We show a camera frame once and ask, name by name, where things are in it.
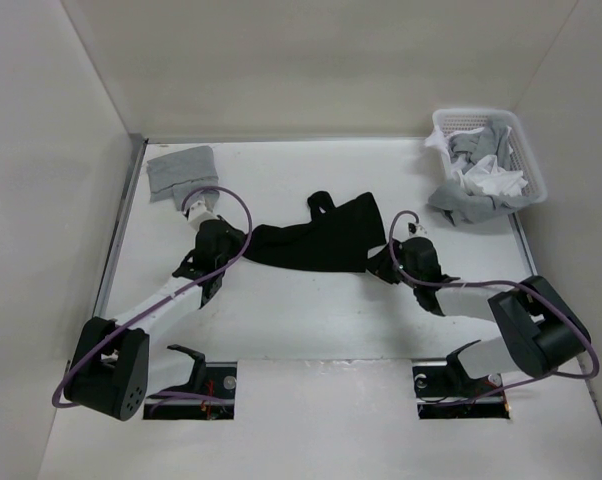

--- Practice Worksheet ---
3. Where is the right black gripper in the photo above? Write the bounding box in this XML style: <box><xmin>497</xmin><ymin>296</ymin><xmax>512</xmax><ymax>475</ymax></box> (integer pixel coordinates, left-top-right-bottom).
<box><xmin>361</xmin><ymin>239</ymin><xmax>420</xmax><ymax>290</ymax></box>

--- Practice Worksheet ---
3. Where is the black tank top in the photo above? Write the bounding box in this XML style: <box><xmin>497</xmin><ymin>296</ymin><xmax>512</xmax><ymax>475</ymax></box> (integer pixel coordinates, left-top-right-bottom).
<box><xmin>244</xmin><ymin>191</ymin><xmax>386</xmax><ymax>273</ymax></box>

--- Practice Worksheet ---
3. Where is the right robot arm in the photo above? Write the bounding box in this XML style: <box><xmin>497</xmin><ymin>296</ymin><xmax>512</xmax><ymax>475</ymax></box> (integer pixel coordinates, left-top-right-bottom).
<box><xmin>367</xmin><ymin>237</ymin><xmax>593</xmax><ymax>396</ymax></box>

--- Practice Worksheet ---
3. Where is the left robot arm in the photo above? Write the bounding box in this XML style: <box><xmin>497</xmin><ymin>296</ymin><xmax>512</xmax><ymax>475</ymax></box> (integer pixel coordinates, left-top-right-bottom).
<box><xmin>53</xmin><ymin>219</ymin><xmax>251</xmax><ymax>421</ymax></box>

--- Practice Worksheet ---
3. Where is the grey tank top in basket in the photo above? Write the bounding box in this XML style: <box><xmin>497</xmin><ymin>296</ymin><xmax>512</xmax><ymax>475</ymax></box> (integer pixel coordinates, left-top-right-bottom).
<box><xmin>428</xmin><ymin>119</ymin><xmax>533</xmax><ymax>225</ymax></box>

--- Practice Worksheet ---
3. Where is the folded grey tank top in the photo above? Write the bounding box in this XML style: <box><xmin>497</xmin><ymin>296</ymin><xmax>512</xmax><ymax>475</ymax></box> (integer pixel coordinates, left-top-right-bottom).
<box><xmin>146</xmin><ymin>146</ymin><xmax>219</xmax><ymax>210</ymax></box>

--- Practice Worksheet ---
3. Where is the white tank top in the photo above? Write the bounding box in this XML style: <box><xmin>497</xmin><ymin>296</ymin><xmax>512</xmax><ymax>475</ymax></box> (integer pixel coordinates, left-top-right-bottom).
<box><xmin>424</xmin><ymin>127</ymin><xmax>528</xmax><ymax>197</ymax></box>

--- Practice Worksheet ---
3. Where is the white plastic basket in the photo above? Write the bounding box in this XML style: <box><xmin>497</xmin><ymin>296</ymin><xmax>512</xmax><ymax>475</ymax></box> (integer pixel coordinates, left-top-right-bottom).
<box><xmin>432</xmin><ymin>107</ymin><xmax>548</xmax><ymax>203</ymax></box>

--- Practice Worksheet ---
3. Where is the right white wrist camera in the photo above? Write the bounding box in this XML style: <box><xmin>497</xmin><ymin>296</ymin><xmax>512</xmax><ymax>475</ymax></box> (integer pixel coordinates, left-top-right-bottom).
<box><xmin>407</xmin><ymin>222</ymin><xmax>427</xmax><ymax>238</ymax></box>

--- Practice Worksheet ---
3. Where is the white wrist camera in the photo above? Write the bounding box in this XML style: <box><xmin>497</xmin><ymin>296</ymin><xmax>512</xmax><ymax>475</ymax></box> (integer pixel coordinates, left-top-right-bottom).
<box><xmin>407</xmin><ymin>222</ymin><xmax>427</xmax><ymax>238</ymax></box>
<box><xmin>183</xmin><ymin>200</ymin><xmax>216</xmax><ymax>229</ymax></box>

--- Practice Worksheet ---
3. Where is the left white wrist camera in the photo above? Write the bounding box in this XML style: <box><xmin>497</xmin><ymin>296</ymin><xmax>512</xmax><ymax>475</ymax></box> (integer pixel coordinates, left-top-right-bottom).
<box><xmin>183</xmin><ymin>200</ymin><xmax>216</xmax><ymax>229</ymax></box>

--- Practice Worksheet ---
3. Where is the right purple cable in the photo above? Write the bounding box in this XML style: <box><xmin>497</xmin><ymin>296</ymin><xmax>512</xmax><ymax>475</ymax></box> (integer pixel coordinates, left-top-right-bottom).
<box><xmin>389</xmin><ymin>210</ymin><xmax>600</xmax><ymax>409</ymax></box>

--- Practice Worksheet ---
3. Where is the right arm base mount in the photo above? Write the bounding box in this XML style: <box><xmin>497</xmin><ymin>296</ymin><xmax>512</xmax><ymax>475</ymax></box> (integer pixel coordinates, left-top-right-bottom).
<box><xmin>412</xmin><ymin>340</ymin><xmax>510</xmax><ymax>420</ymax></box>

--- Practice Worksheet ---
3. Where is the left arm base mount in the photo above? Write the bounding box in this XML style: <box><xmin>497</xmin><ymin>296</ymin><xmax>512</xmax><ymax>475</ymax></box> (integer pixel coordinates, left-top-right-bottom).
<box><xmin>143</xmin><ymin>344</ymin><xmax>238</xmax><ymax>421</ymax></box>

